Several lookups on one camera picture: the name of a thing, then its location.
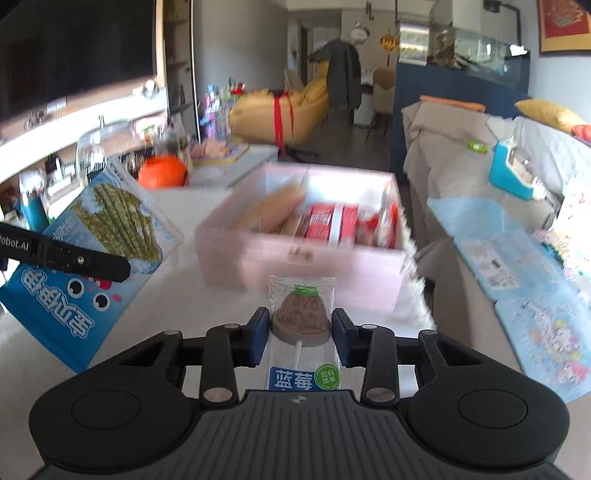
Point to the framed wall picture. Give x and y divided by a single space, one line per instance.
565 25

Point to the blue cartoon snack packet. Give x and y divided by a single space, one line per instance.
115 212

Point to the dark blue cabinet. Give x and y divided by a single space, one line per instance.
443 83

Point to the blue and white toy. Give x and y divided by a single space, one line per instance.
510 175

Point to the lollipop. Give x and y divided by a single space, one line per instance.
302 318

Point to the orange pillow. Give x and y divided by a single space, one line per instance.
582 131

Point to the small green toy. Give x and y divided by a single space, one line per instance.
478 146

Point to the pink and blue bottle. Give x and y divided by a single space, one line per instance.
213 110

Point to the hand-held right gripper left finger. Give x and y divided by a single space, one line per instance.
256 337

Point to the pink cardboard box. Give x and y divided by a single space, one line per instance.
300 272

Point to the orange round container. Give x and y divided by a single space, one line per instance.
162 171

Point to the teal bottle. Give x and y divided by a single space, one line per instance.
33 210

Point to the glass aquarium tank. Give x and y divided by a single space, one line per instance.
480 50

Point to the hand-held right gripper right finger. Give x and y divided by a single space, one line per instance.
344 337

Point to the long red white-striped snack packet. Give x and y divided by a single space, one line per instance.
321 224

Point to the black television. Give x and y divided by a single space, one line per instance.
69 55

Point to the orange wall ornament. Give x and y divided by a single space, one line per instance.
388 44

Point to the blue bag with text label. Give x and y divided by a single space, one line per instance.
485 244

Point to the yellow pillow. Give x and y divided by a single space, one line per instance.
549 115

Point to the long bread stick packet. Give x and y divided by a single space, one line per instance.
277 205

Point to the orange stick toy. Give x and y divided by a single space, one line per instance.
452 103

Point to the beige chair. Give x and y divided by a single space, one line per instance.
383 90

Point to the glass jar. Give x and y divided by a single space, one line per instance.
101 147

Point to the blue cartoon printed bag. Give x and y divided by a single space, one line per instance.
549 341

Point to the pink plush toy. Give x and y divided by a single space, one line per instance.
210 148

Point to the dark coat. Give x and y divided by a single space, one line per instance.
341 69

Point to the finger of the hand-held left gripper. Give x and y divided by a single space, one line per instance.
83 261

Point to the white printed cards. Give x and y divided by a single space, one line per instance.
575 217

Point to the grey covered sofa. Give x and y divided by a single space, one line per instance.
443 161

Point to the yellow sofa with red ribbon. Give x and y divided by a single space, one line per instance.
277 113

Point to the white wall clock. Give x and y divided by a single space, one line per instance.
358 33

